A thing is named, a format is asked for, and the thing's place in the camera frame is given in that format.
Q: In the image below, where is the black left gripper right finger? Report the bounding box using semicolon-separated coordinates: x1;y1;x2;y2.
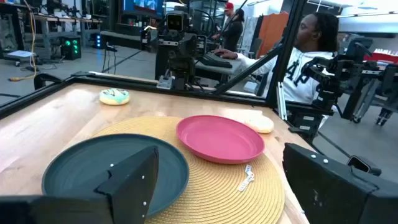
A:
282;142;398;224

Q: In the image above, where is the white placemat label tag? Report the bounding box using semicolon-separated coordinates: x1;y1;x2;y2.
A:
238;164;255;192

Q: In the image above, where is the dark round plate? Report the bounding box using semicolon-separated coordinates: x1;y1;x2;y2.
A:
41;133;190;220

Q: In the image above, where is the black tower with green lights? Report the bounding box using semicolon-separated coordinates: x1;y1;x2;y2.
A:
60;35;82;61

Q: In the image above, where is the black background robot rig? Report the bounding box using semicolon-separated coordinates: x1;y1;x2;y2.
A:
300;37;398;127

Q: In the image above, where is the yellow cable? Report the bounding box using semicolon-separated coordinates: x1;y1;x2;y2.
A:
8;0;39;82

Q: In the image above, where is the red round plate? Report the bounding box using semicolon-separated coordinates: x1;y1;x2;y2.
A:
175;114;266;165

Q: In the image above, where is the large pale mint donut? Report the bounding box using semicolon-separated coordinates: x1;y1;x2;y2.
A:
244;114;275;134

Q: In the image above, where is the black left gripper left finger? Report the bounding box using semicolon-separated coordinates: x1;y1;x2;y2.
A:
95;145;160;224

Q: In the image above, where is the grey desk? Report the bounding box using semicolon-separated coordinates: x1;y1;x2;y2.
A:
195;58;249;76

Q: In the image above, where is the round woven yellow placemat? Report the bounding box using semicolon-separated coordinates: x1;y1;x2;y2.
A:
93;116;286;224

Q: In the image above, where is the red tray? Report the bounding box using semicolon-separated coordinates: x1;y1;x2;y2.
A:
363;48;398;65

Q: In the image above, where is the person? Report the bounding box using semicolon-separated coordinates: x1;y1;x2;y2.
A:
211;1;246;53
214;11;341;128

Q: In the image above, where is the black computer keyboard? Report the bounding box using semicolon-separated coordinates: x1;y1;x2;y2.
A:
196;52;233;69

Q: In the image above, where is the blue display screen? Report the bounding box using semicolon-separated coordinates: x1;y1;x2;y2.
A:
123;0;164;16

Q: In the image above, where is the black aluminium table frame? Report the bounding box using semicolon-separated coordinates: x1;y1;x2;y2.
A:
0;0;327;144

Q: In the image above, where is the grey mount bracket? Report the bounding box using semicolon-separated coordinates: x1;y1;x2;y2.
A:
157;75;175;91

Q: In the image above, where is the long workbench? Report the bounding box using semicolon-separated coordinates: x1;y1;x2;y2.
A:
0;2;103;60

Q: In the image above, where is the large teal drizzled donut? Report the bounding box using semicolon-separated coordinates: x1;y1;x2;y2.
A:
99;88;131;106

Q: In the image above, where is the orange partition panel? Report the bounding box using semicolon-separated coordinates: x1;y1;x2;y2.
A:
257;11;290;58

